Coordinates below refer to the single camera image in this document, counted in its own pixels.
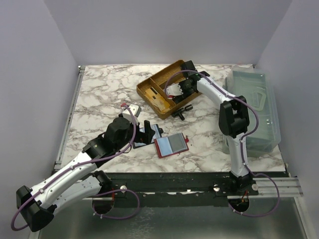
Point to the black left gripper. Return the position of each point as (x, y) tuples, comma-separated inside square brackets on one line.
[(146, 133)]

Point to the black leather card holder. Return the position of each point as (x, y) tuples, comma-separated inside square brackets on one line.
[(158, 133)]

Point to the red leather card holder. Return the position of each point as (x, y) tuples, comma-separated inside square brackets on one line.
[(171, 145)]

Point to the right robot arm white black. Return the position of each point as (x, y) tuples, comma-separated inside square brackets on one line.
[(233, 121)]

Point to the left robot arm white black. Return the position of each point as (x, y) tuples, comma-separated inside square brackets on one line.
[(80, 178)]

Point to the black cards in tray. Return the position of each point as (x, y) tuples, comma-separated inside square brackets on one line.
[(184, 99)]

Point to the yellow cards in tray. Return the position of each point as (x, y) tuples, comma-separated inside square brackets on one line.
[(157, 100)]

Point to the black T-shaped pipe fitting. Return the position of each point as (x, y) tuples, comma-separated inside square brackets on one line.
[(179, 113)]

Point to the brown woven organizer tray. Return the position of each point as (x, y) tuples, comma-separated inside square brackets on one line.
[(158, 81)]

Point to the clear plastic storage box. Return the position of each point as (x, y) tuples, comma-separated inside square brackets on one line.
[(256, 87)]

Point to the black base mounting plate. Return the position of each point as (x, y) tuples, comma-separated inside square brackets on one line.
[(170, 181)]

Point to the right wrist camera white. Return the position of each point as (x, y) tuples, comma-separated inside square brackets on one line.
[(173, 90)]

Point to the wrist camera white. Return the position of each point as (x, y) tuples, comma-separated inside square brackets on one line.
[(173, 90), (132, 113)]

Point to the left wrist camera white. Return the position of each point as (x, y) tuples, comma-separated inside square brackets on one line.
[(132, 113)]

